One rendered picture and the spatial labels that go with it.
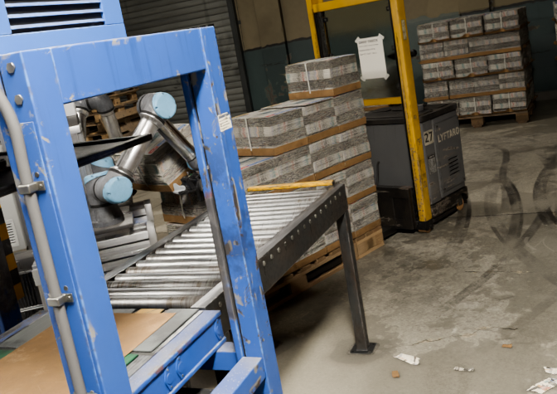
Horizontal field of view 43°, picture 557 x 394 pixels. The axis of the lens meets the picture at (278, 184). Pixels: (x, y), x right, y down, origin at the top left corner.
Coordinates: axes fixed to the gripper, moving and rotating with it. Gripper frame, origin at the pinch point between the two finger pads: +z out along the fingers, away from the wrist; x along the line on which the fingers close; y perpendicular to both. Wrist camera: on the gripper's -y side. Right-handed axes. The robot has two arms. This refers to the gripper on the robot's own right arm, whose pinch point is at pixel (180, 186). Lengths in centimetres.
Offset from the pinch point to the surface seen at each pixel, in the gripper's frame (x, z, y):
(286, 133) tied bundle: -76, -5, -19
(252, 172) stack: -40.4, -5.6, -21.2
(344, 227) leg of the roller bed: -12, -85, -29
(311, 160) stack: -85, -5, -44
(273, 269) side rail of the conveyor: 55, -115, 10
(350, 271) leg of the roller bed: -4, -84, -49
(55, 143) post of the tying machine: 122, -173, 107
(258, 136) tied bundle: -65, 6, -13
